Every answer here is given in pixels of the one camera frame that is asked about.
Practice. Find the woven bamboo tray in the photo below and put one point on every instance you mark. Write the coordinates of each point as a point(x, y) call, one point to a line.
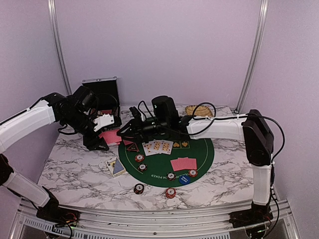
point(201, 111)

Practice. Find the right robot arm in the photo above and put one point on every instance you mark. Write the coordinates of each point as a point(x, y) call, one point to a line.
point(250, 128)

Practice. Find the green round poker mat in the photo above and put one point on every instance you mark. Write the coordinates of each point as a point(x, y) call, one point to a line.
point(159, 164)

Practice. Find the triangular dealer button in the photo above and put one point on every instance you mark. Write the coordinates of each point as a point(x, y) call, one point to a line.
point(133, 147)

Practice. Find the face-up card two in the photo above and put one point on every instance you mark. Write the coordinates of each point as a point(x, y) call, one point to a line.
point(157, 147)

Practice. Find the face-up card three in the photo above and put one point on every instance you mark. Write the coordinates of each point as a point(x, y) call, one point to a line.
point(166, 147)

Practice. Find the left aluminium frame post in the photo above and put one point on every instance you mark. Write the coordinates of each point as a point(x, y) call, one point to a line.
point(58, 45)

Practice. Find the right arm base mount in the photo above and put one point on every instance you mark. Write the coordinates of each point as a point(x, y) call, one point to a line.
point(249, 217)

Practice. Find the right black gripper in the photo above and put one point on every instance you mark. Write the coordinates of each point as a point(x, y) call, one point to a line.
point(137, 128)

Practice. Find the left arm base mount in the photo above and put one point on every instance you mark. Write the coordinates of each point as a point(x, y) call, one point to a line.
point(61, 216)

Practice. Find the blue small blind button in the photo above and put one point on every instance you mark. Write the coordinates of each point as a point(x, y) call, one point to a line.
point(184, 179)

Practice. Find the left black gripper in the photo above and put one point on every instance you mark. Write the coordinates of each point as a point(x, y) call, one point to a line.
point(91, 142)

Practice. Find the right aluminium frame post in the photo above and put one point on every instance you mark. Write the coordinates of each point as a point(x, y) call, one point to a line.
point(254, 54)

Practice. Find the pink playing card deck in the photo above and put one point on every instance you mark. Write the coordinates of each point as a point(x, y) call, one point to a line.
point(110, 137)

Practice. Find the face-up card one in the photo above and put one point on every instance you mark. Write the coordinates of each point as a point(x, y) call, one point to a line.
point(148, 148)

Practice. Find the blue gold card box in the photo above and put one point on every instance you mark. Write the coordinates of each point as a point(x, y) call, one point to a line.
point(115, 167)

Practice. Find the red poker chip stack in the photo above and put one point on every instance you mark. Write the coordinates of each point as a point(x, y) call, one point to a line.
point(170, 193)

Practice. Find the aluminium frame post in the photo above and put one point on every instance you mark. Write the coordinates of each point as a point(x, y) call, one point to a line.
point(254, 54)
point(58, 45)

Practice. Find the aluminium poker chip case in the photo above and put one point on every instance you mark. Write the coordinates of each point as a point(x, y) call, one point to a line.
point(106, 90)

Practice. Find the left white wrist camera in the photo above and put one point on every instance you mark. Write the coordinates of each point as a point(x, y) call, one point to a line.
point(103, 121)

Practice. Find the front aluminium rail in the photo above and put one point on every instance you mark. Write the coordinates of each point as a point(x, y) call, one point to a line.
point(201, 223)

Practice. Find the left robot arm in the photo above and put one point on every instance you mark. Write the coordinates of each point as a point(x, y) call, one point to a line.
point(71, 110)

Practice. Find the red card deck in case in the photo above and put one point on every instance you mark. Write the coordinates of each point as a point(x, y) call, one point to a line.
point(104, 112)

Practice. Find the dark poker chip stack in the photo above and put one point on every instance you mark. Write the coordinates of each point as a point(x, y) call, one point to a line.
point(138, 188)

